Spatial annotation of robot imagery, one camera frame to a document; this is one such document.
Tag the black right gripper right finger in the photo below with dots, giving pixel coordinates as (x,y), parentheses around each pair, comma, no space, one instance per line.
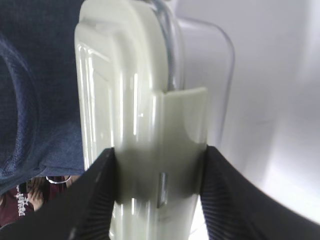
(235,209)

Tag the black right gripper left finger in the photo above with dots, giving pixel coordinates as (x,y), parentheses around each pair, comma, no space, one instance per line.
(83,212)

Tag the navy blue lunch bag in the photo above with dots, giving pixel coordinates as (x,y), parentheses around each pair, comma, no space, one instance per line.
(40,126)

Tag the green lid glass container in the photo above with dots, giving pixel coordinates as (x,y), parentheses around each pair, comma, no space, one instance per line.
(153,87)

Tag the person in maroon shirt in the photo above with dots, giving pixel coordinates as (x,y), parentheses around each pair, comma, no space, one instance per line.
(28,197)

